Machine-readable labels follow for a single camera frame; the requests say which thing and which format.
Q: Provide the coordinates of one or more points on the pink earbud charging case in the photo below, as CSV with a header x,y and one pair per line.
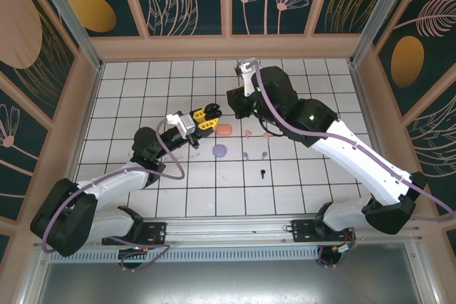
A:
x,y
224,129

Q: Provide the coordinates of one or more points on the purple round charging case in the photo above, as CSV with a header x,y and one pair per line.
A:
x,y
219,150

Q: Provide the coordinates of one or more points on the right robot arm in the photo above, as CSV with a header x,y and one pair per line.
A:
x,y
356,168

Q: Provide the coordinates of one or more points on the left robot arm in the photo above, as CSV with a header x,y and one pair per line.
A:
x,y
64,225

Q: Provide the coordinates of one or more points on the grey metal sheet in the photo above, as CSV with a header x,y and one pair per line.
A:
x,y
228,282

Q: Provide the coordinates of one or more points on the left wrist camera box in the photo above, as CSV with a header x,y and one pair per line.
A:
x,y
187,124

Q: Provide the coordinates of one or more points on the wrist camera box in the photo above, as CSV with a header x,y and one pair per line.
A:
x,y
246,72
187,124

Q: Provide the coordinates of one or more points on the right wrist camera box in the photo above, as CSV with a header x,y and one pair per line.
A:
x,y
246,72

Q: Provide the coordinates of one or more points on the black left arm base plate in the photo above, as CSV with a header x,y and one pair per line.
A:
x,y
156,231

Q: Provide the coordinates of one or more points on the aluminium mounting rail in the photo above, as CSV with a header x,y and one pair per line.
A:
x,y
231,227

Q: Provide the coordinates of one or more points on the aluminium frame post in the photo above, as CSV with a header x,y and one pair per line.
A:
x,y
73,22
382,15

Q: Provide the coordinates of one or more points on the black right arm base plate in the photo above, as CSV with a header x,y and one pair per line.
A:
x,y
303,231

